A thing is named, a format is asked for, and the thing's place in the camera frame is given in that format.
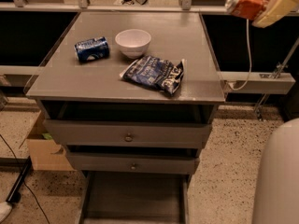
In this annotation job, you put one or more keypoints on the grey drawer cabinet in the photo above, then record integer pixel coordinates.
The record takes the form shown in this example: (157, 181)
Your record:
(69, 90)

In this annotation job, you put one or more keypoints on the cardboard box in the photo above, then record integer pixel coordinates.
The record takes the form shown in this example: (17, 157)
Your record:
(44, 153)

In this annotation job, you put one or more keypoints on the open grey bottom drawer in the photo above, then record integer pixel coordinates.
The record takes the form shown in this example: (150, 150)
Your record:
(128, 198)

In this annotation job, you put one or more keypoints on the black floor bar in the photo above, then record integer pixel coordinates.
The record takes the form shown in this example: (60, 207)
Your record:
(14, 195)

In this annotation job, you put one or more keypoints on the grey middle drawer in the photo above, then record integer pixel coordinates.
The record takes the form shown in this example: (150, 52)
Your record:
(135, 162)

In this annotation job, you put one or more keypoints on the orange coke can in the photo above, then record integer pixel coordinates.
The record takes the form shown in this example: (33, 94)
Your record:
(246, 9)

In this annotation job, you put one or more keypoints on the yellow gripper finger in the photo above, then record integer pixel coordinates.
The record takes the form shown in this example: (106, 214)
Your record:
(275, 11)

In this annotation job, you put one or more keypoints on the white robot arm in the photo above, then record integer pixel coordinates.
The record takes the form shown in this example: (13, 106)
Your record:
(276, 199)

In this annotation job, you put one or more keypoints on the blue pepsi can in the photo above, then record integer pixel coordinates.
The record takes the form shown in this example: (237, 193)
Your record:
(92, 49)

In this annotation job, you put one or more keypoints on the blue chip bag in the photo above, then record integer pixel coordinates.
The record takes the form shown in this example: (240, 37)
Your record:
(155, 73)

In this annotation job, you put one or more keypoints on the white bowl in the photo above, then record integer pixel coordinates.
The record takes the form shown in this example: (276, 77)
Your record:
(133, 43)

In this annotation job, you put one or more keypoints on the metal rail frame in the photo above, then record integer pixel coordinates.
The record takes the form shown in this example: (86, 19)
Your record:
(283, 80)

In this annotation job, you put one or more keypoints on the grey top drawer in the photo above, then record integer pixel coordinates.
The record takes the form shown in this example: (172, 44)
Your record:
(127, 134)

